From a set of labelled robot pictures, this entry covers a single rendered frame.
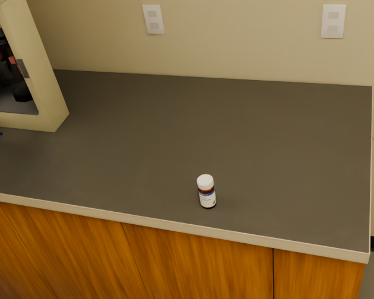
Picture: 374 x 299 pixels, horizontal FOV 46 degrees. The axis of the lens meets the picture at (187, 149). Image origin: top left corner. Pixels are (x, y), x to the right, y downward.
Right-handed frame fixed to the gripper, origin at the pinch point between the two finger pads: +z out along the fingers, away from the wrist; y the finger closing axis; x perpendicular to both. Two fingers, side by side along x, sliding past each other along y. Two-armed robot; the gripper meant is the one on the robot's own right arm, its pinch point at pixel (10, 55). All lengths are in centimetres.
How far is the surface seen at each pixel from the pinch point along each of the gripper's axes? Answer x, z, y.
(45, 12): 0.4, 32.4, 5.9
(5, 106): 16.1, -8.4, 4.7
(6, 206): 33, -39, -8
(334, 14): 1, 32, -104
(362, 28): 6, 33, -113
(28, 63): -3.4, -9.0, -14.8
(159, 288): 65, -39, -57
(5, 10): -20.9, -8.9, -14.9
